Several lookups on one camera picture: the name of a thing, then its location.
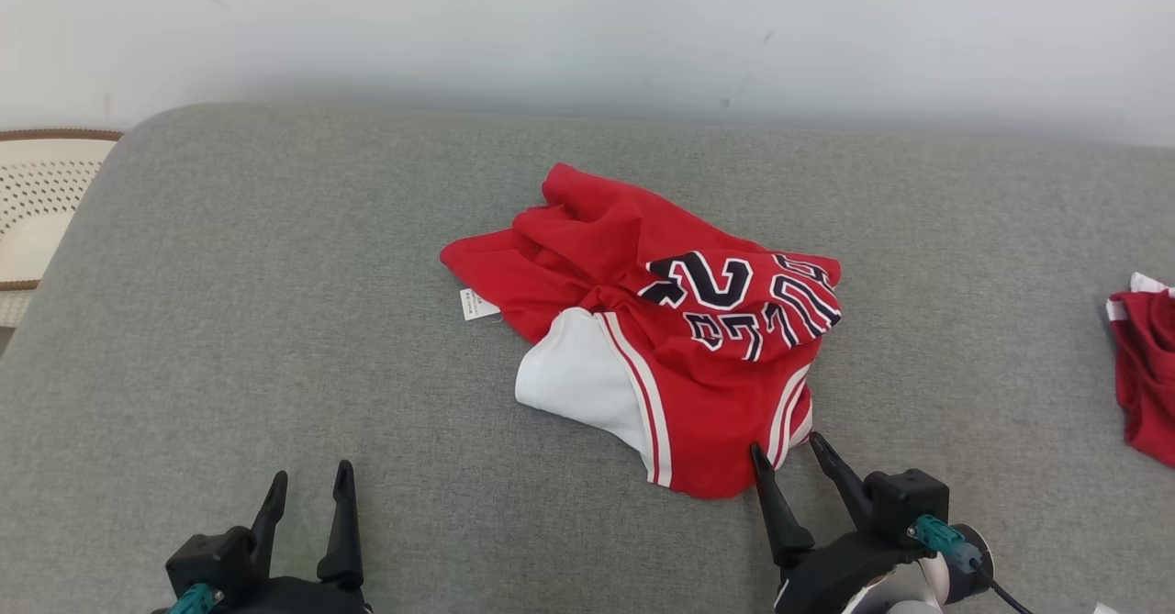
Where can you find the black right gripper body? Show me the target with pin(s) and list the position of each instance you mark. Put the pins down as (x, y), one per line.
(826, 577)

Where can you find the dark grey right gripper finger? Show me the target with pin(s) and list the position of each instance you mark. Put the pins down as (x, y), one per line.
(844, 481)
(782, 522)

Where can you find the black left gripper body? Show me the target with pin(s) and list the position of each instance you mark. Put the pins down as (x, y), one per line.
(294, 598)

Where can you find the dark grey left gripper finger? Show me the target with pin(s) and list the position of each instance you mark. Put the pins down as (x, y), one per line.
(343, 541)
(268, 522)

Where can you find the red and white basketball jersey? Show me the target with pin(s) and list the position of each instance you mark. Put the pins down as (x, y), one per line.
(716, 412)

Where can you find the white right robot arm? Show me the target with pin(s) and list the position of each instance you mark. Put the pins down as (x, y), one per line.
(909, 593)

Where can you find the crumpled dark red garment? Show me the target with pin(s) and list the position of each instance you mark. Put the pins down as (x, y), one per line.
(1152, 366)

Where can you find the grey fabric sofa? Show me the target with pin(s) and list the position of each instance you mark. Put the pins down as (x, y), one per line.
(275, 320)

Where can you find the cream perforated laundry basket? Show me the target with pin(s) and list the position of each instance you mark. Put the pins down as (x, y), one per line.
(37, 192)

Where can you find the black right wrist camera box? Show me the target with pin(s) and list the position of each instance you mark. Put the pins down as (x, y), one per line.
(904, 499)

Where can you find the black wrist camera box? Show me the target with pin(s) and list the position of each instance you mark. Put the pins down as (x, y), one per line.
(904, 499)
(211, 559)

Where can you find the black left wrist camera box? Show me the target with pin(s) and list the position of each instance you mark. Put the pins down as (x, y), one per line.
(211, 559)

